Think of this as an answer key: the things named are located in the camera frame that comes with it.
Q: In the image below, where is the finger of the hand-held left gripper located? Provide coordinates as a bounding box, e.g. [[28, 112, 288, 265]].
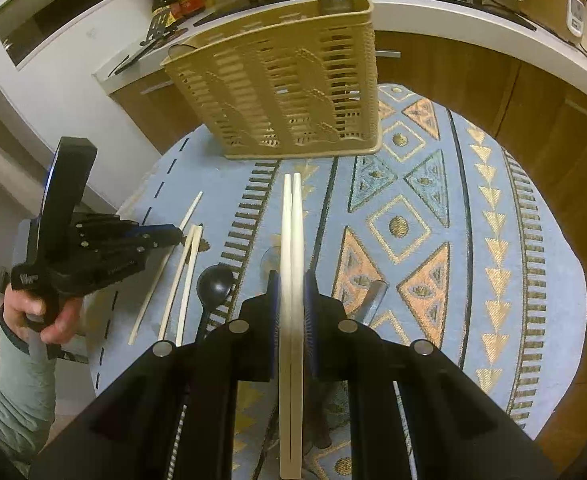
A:
[[76, 214, 145, 234], [76, 227, 182, 264]]

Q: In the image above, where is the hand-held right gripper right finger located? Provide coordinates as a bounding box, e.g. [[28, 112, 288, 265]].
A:
[[303, 271, 557, 480]]

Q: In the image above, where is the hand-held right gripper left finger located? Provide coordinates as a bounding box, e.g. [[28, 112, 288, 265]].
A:
[[28, 270, 282, 480]]

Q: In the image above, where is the cream chopsticks pair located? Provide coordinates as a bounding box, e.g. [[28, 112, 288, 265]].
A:
[[278, 174, 294, 480]]

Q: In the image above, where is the black spoon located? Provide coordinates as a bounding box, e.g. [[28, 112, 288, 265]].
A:
[[194, 264, 236, 343]]

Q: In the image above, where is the tan plastic utensil basket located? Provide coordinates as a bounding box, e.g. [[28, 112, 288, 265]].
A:
[[161, 0, 383, 162]]

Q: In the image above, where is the person's left forearm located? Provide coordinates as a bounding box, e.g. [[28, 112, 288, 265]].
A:
[[0, 310, 58, 478]]

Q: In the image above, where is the person's left hand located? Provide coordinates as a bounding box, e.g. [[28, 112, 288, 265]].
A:
[[4, 287, 82, 345]]

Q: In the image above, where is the black phone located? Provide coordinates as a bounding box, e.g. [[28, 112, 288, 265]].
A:
[[111, 40, 167, 77]]

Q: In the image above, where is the metal phone stand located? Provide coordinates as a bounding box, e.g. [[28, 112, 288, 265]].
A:
[[142, 14, 173, 47]]

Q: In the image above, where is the patterned blue tablecloth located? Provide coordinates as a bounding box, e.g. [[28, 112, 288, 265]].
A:
[[86, 82, 587, 480]]

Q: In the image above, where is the white kitchen countertop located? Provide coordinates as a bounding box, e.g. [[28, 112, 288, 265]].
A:
[[91, 0, 587, 96]]

